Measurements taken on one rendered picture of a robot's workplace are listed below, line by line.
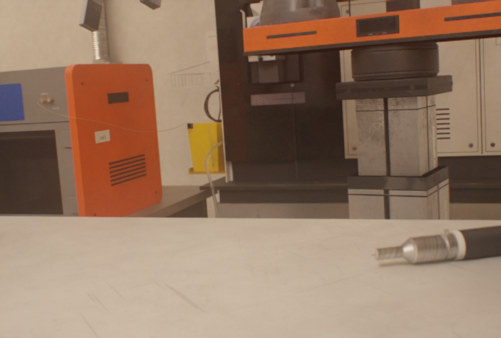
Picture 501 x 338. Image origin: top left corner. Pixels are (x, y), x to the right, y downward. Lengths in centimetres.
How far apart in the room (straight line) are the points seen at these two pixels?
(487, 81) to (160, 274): 157
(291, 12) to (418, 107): 28
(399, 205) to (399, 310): 72
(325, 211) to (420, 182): 94
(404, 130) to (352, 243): 54
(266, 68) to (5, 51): 229
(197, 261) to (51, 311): 16
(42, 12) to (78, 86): 222
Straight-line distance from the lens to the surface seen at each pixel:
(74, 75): 179
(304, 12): 126
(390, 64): 119
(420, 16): 117
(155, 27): 363
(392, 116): 121
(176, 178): 363
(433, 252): 61
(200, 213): 237
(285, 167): 223
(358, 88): 120
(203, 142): 231
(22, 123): 190
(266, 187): 215
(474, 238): 63
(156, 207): 208
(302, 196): 214
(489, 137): 209
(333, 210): 210
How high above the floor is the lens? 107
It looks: 7 degrees down
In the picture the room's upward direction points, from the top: 4 degrees counter-clockwise
